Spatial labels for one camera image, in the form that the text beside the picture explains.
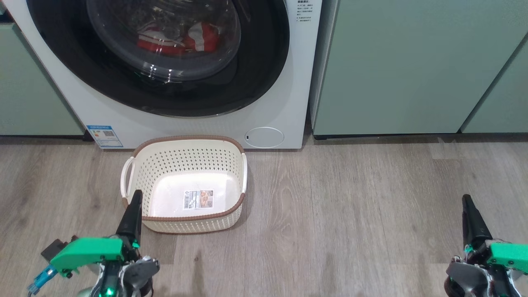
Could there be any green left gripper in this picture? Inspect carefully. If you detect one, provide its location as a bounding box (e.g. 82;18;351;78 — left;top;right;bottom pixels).
49;190;144;297

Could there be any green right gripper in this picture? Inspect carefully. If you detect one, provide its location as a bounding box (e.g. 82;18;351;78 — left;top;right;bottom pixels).
461;194;528;297

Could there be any red and white garment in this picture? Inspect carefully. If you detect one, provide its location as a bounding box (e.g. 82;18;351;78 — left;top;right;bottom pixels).
136;21;221;56

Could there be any black round glass washer door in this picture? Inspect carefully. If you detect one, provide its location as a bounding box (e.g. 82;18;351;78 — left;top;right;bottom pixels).
26;0;290;118

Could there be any printed product label sticker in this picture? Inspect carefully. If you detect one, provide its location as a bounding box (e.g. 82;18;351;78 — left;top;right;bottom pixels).
183;189;215;210

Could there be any cream perforated laundry basket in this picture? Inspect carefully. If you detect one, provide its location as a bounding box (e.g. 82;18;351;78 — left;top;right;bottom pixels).
120;135;248;234

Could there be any narrow green cabinet door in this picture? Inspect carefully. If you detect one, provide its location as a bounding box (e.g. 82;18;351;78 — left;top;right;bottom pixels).
460;37;528;133

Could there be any wide green cabinet door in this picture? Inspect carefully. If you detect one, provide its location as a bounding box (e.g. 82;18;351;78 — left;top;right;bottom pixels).
309;0;528;136

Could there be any white front-load washing machine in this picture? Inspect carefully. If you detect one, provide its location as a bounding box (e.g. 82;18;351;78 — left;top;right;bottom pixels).
2;0;323;150

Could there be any blue energy label sticker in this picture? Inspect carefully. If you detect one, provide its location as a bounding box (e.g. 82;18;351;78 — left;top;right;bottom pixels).
86;125;124;149

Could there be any dark cabinet plinth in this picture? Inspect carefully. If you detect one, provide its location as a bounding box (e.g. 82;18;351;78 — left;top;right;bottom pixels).
312;132;528;145

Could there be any oval white filter cover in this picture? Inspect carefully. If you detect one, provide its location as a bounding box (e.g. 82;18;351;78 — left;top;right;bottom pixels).
244;127;285;149

